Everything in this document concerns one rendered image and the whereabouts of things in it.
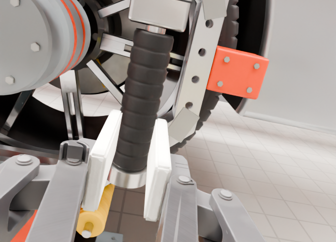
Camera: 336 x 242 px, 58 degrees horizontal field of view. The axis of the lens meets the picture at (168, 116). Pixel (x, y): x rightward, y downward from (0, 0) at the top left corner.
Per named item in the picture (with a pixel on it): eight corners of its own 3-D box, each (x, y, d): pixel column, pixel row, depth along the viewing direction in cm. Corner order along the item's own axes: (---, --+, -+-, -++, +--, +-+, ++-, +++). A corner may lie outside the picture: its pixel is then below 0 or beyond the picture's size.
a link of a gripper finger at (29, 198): (73, 220, 12) (-2, 209, 12) (97, 164, 17) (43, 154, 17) (78, 189, 12) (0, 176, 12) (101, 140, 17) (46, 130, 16)
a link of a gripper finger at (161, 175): (155, 165, 14) (172, 168, 14) (156, 117, 20) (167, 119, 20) (143, 221, 14) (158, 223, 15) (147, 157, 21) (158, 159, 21)
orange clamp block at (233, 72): (199, 80, 57) (245, 90, 58) (206, 90, 49) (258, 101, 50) (209, 43, 55) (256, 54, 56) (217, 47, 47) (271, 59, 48)
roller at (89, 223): (118, 173, 85) (122, 154, 83) (99, 249, 57) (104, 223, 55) (97, 169, 84) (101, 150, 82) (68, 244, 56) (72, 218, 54)
